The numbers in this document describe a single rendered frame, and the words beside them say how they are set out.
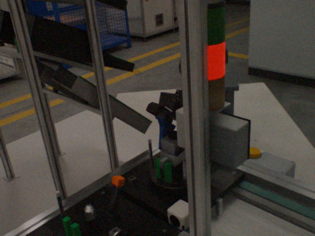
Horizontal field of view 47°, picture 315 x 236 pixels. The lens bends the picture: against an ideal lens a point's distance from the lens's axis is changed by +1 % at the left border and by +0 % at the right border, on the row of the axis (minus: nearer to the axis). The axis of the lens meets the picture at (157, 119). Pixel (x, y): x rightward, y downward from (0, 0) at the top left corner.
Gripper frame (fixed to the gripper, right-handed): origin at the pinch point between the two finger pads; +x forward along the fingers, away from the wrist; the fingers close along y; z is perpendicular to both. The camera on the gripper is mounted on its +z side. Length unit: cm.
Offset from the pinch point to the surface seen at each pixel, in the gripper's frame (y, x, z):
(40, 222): -14.6, 28.6, 13.7
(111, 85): -274, -51, -219
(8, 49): -27.4, -3.3, 30.6
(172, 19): -382, -229, -382
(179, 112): 13.8, -3.0, 20.2
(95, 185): -15.5, 17.9, 1.8
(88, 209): 0.0, 19.5, 16.6
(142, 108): -55, -11, -46
